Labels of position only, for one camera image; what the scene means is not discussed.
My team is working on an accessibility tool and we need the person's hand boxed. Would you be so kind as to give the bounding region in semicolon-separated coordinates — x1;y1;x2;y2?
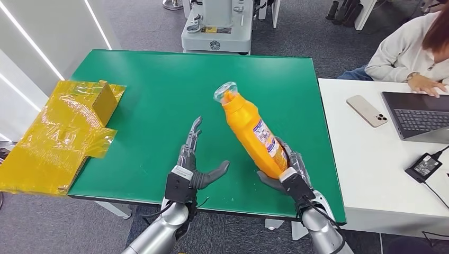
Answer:
408;74;448;98

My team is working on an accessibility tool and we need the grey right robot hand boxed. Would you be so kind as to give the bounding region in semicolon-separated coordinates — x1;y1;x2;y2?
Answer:
256;137;313;194

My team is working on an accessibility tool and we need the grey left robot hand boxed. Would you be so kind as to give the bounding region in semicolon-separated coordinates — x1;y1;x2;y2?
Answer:
176;116;231;191

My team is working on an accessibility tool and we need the orange bottle with clear cap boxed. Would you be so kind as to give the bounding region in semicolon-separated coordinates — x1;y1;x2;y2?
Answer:
213;81;289;179

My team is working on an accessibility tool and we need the dark grey laptop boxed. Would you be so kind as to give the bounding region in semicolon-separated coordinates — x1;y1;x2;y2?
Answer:
381;91;449;144

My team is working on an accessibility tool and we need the person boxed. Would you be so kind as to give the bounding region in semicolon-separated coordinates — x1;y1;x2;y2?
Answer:
337;5;449;98

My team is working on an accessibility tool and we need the beige smartphone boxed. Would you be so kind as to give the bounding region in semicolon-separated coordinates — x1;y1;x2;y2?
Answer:
346;95;388;128

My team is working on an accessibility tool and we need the black power adapter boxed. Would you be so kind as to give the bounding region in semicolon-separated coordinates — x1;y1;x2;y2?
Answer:
404;152;443;184

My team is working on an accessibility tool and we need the white desk leg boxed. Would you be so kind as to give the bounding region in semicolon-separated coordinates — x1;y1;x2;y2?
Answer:
353;0;378;31

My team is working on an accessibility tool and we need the white table leg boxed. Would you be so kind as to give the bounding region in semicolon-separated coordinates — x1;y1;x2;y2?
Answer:
94;201;133;221

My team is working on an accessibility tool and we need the white panel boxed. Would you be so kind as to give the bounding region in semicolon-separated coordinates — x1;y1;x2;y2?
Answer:
257;0;281;29

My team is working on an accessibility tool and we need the yellow taped cardboard box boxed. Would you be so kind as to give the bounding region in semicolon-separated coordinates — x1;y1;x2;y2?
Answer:
0;80;126;196

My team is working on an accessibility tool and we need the chrome stand base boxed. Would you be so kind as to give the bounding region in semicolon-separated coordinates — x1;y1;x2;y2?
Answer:
161;0;184;11

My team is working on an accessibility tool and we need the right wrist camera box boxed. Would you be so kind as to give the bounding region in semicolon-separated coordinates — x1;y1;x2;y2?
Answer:
279;167;317;211

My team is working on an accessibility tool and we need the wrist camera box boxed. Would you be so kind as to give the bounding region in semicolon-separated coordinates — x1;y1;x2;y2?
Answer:
279;167;317;211
165;165;199;204

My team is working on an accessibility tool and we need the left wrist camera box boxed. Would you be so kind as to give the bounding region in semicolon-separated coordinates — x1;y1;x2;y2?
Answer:
165;165;199;204

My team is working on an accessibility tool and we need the grey table foot bracket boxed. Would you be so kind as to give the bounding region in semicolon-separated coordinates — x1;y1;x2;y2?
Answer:
291;221;309;241
264;219;285;231

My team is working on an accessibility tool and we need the black adapter cable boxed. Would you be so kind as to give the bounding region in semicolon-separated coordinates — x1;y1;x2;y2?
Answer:
421;181;449;210
430;144;449;159

